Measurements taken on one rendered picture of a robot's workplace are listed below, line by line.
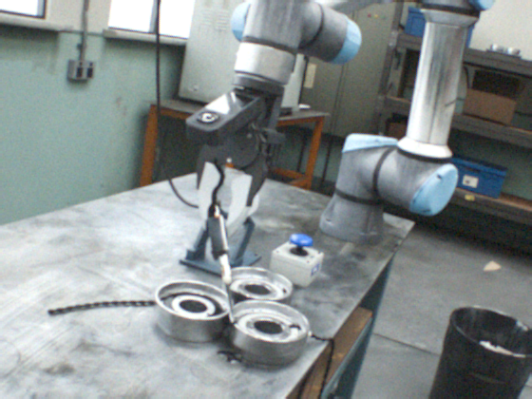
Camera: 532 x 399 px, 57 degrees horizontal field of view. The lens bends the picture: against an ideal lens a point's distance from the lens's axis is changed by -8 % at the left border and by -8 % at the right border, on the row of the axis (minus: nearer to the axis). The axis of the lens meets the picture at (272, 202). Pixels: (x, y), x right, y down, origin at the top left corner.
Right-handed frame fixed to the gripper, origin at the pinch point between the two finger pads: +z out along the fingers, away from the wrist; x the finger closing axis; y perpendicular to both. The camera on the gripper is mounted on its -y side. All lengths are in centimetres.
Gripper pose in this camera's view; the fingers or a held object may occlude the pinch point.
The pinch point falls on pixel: (216, 225)
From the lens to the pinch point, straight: 71.1
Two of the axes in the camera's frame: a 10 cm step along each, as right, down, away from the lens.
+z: -2.5, 9.6, 1.6
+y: 3.9, -0.5, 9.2
